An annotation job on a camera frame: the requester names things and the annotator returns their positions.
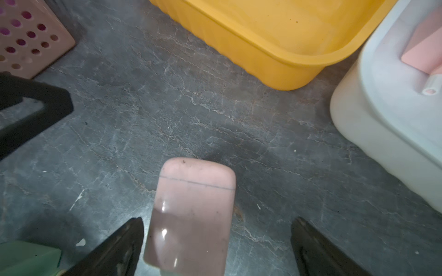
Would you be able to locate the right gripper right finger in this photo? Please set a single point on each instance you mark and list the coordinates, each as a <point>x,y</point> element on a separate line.
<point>316,255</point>

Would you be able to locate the pink sharpener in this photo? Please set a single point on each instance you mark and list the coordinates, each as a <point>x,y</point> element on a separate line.
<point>191,220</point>
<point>424,51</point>

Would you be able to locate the pink plastic basket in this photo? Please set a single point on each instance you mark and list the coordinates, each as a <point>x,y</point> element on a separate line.
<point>32,38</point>

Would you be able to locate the yellow plastic tray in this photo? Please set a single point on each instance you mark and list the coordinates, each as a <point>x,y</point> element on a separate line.
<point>285,44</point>

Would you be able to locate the green sharpener bottom left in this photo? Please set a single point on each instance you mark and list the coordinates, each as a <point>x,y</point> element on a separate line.
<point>20,258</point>

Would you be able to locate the white plastic tray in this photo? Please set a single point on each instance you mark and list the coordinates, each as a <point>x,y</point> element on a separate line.
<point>379,105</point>

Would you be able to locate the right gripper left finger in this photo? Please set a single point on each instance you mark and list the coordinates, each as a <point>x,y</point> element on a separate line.
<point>118,255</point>

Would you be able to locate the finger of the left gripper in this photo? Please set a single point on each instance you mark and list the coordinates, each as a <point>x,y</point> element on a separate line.
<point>56,104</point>

